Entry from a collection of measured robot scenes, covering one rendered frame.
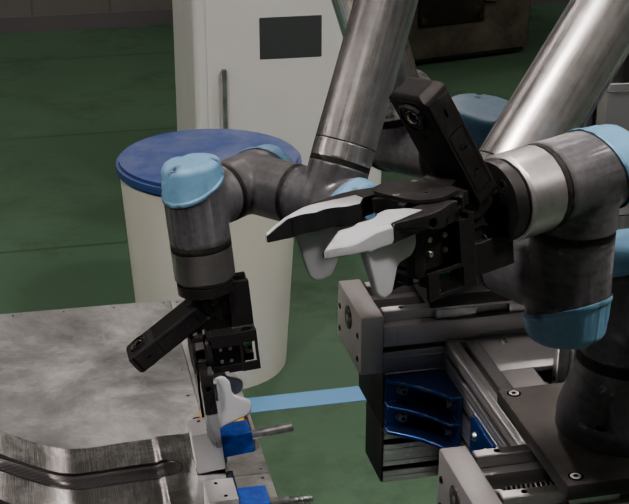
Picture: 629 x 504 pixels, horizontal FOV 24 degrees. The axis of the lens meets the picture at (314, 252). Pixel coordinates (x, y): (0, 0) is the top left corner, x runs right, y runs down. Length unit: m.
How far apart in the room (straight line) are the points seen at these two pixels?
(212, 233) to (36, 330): 0.79
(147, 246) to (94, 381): 1.53
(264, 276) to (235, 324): 2.02
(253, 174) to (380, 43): 0.22
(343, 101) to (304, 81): 3.03
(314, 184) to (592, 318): 0.54
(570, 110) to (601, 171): 0.16
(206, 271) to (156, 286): 2.09
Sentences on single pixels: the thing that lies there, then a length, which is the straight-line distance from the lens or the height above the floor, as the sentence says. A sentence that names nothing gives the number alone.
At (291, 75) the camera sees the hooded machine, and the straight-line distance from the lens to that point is 4.75.
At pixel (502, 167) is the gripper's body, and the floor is 1.47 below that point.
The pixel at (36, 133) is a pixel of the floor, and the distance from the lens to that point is 6.09.
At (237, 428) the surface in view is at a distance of 1.87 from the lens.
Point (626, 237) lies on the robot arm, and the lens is 1.62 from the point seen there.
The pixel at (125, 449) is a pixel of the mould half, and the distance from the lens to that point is 1.94.
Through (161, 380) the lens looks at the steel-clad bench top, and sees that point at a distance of 2.29.
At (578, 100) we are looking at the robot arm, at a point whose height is 1.46.
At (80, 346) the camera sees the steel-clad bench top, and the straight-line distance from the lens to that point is 2.41.
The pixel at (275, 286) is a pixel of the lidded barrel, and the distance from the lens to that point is 3.87.
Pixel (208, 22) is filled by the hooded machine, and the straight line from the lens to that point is 4.67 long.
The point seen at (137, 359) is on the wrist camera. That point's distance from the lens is 1.80.
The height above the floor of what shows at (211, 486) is 0.92.
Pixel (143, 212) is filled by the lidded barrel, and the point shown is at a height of 0.51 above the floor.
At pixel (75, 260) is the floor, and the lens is 4.81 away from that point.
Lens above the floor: 1.86
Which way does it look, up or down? 23 degrees down
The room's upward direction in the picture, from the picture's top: straight up
